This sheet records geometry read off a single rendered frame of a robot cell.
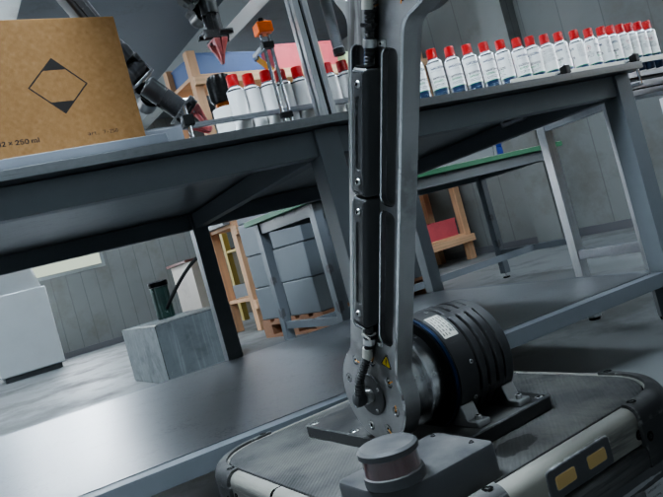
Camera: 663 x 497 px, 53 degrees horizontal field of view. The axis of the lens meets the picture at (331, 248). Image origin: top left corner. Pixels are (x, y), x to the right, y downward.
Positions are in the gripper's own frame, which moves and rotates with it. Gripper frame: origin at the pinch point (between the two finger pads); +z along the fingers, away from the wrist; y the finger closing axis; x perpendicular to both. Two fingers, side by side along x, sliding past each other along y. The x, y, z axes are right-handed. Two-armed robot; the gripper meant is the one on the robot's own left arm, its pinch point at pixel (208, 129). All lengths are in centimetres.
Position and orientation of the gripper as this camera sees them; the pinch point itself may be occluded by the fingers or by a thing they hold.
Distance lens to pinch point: 187.6
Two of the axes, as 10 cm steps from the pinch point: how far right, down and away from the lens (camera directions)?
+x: -4.5, 8.4, -3.1
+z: 7.8, 5.3, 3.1
